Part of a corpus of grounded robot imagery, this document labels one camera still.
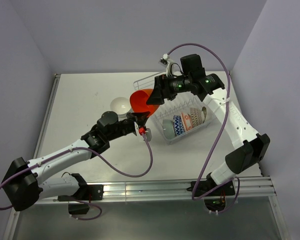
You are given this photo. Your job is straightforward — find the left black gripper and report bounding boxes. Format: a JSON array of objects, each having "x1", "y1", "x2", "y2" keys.
[{"x1": 106, "y1": 111, "x2": 150, "y2": 141}]

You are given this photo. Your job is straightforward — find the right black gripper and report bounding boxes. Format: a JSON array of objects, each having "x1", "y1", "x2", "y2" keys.
[{"x1": 146, "y1": 72, "x2": 193, "y2": 105}]

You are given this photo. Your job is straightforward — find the orange plastic cup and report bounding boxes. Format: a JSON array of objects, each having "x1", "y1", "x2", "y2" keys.
[{"x1": 129, "y1": 88, "x2": 160, "y2": 117}]

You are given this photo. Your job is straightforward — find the white ceramic bowl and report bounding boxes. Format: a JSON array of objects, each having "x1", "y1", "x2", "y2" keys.
[{"x1": 110, "y1": 97, "x2": 132, "y2": 117}]

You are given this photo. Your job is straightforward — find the grey-green ceramic bowl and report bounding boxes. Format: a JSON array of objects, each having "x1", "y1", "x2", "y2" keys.
[{"x1": 162, "y1": 119, "x2": 176, "y2": 140}]

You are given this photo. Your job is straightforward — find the orange geometric blue bowl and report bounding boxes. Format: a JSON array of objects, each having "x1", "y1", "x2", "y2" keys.
[{"x1": 172, "y1": 115, "x2": 185, "y2": 137}]

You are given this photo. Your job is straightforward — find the orange floral ceramic bowl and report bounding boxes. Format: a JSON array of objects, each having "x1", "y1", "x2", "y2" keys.
[{"x1": 180, "y1": 112, "x2": 193, "y2": 132}]

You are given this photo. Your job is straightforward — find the brown patterned ceramic bowl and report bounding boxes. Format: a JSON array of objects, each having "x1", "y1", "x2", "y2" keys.
[{"x1": 190, "y1": 107, "x2": 203, "y2": 128}]

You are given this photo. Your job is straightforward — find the green flower-shaped bowl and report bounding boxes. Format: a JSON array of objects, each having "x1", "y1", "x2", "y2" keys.
[{"x1": 200, "y1": 106, "x2": 208, "y2": 124}]

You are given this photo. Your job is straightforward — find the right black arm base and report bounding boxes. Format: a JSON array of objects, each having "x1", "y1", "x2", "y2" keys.
[{"x1": 190, "y1": 179, "x2": 236, "y2": 210}]

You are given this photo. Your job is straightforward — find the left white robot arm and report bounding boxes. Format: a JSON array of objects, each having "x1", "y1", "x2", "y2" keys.
[{"x1": 0, "y1": 111, "x2": 151, "y2": 212}]

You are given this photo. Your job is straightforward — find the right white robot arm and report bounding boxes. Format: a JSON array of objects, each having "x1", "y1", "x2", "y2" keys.
[{"x1": 146, "y1": 54, "x2": 270, "y2": 195}]

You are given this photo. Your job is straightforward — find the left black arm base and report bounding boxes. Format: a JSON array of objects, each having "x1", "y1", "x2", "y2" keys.
[{"x1": 57, "y1": 184, "x2": 104, "y2": 221}]

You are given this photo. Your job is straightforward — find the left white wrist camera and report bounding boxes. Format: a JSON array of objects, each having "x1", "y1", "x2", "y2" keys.
[{"x1": 138, "y1": 127, "x2": 152, "y2": 142}]

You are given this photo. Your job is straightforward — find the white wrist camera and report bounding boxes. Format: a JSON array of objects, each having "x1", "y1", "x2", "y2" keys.
[
  {"x1": 159, "y1": 53, "x2": 175, "y2": 77},
  {"x1": 138, "y1": 127, "x2": 152, "y2": 142}
]

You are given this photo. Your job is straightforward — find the white wire dish rack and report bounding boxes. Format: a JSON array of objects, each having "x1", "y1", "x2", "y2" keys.
[{"x1": 132, "y1": 72, "x2": 217, "y2": 146}]

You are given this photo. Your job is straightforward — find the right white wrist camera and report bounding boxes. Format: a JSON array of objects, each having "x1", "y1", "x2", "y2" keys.
[{"x1": 159, "y1": 53, "x2": 175, "y2": 77}]

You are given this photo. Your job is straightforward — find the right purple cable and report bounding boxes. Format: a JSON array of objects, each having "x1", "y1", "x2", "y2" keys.
[{"x1": 167, "y1": 43, "x2": 242, "y2": 215}]

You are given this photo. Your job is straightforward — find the purple cable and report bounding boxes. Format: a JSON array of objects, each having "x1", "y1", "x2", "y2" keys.
[
  {"x1": 0, "y1": 133, "x2": 155, "y2": 221},
  {"x1": 167, "y1": 43, "x2": 242, "y2": 215}
]

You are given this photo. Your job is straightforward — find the aluminium frame rail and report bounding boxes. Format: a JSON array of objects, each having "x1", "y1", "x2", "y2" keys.
[{"x1": 3, "y1": 72, "x2": 291, "y2": 240}]

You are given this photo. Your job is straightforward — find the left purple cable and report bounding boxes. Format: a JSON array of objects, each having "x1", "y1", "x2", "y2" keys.
[{"x1": 0, "y1": 133, "x2": 155, "y2": 221}]

